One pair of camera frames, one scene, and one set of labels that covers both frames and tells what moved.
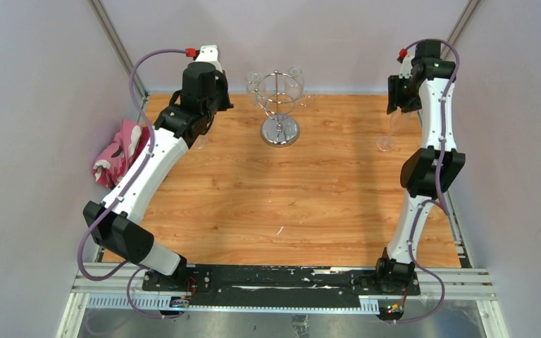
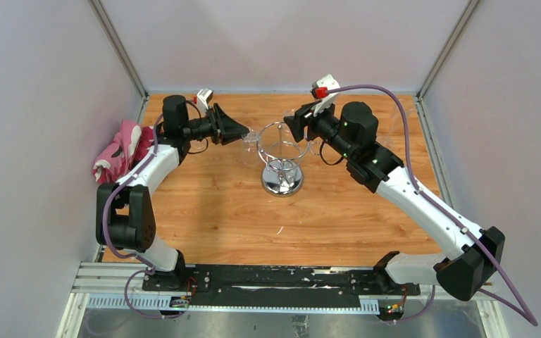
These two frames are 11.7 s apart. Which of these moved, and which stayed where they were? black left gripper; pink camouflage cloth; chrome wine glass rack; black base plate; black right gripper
Moved: black left gripper; black right gripper; chrome wine glass rack
Stayed: pink camouflage cloth; black base plate
